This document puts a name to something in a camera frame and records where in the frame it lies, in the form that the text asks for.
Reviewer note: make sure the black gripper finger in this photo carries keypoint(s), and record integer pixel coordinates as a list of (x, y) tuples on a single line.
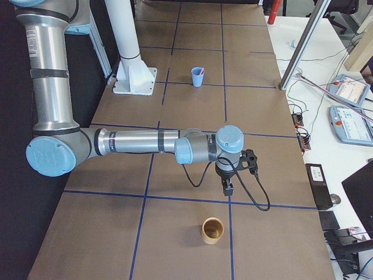
[(228, 187)]

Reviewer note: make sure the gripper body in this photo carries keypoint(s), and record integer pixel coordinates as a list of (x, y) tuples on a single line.
[(225, 175)]

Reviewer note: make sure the tan bamboo cup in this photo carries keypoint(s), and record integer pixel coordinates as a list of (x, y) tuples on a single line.
[(212, 230)]

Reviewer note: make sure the blue cup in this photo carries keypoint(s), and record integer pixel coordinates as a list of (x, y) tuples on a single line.
[(197, 79)]

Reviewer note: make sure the orange connector board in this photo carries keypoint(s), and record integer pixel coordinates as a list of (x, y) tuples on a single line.
[(297, 120), (304, 140)]

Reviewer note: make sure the black power brick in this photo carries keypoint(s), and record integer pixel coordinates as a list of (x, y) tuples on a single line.
[(319, 187)]

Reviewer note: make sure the white support pole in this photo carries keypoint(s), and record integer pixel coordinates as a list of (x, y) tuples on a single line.
[(134, 77)]

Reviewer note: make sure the lower teach pendant tablet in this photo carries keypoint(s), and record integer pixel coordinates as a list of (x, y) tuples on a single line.
[(350, 127)]

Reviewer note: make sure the teach pendant tablet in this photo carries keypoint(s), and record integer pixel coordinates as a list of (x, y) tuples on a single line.
[(350, 127), (349, 89)]

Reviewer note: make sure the upper teach pendant tablet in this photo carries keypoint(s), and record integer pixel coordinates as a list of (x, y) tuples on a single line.
[(349, 89)]

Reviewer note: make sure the red cylinder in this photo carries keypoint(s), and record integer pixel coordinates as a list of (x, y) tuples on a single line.
[(274, 11)]

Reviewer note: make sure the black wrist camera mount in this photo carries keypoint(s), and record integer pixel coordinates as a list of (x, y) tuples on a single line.
[(248, 161)]

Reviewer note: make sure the aluminium frame post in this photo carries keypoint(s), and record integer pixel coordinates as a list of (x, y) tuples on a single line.
[(313, 22)]

